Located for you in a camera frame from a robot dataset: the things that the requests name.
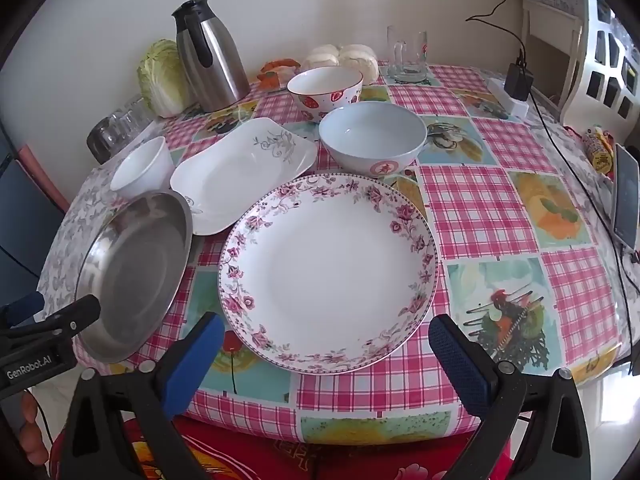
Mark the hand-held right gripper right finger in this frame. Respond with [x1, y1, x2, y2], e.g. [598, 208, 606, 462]
[428, 314, 592, 480]

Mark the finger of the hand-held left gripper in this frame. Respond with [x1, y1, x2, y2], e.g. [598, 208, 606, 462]
[0, 294, 102, 347]
[0, 291, 46, 328]

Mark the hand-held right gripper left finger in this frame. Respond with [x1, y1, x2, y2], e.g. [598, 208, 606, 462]
[59, 311, 226, 480]

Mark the round stainless steel plate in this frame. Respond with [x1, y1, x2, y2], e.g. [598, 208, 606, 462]
[75, 191, 194, 365]

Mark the round pink floral plate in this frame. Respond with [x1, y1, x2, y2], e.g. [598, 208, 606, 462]
[218, 172, 439, 375]

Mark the small white bowl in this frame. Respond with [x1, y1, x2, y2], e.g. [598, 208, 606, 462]
[109, 136, 174, 200]

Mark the rectangular white plate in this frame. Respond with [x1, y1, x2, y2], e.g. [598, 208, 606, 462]
[170, 117, 318, 236]

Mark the light blue bowl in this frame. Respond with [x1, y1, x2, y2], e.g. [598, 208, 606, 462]
[319, 101, 428, 178]

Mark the strawberry print bowl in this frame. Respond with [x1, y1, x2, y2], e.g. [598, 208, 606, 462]
[287, 66, 364, 123]

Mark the person's left hand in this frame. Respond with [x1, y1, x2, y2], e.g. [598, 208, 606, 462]
[7, 393, 51, 476]

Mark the dark blue cabinet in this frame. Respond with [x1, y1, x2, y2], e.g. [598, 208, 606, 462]
[0, 125, 68, 306]

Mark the pink board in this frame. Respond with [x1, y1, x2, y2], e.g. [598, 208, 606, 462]
[17, 144, 71, 212]

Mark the clear glass tumbler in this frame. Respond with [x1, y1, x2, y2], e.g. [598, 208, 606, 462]
[106, 109, 137, 137]
[125, 93, 154, 127]

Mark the smartphone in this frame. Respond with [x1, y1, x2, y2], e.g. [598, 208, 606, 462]
[612, 144, 640, 251]

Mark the napa cabbage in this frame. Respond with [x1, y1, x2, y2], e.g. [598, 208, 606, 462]
[137, 39, 197, 119]

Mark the yellow snack packet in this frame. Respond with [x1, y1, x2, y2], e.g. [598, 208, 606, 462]
[582, 127, 617, 177]

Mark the white power strip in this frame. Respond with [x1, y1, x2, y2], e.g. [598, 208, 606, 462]
[486, 76, 529, 117]

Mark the stainless steel thermos jug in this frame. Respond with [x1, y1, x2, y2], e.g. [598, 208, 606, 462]
[171, 0, 251, 113]

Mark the black charger adapter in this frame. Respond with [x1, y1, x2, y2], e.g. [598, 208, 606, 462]
[505, 50, 534, 102]

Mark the orange snack packet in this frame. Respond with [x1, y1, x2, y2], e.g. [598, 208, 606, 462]
[257, 59, 302, 92]

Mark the clear glass mug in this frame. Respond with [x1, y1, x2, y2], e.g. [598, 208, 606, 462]
[386, 25, 429, 84]

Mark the white cutout panel furniture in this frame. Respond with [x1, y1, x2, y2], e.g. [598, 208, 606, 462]
[562, 0, 640, 136]

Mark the glass pitcher with brown handle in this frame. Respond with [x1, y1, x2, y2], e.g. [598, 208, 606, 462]
[87, 116, 127, 164]

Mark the black charging cable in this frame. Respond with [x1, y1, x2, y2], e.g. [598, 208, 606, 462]
[529, 87, 640, 351]

